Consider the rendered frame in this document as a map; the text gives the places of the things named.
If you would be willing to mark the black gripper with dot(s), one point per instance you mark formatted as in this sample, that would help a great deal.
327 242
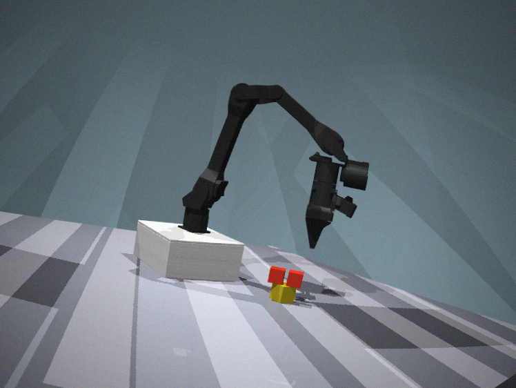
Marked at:
318 211

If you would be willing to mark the yellow cube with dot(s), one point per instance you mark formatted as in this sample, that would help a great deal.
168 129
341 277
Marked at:
282 293

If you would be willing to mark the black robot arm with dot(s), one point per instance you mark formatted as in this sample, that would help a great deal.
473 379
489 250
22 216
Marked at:
211 185

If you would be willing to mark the red cube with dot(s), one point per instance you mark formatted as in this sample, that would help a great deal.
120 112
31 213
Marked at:
295 278
276 275

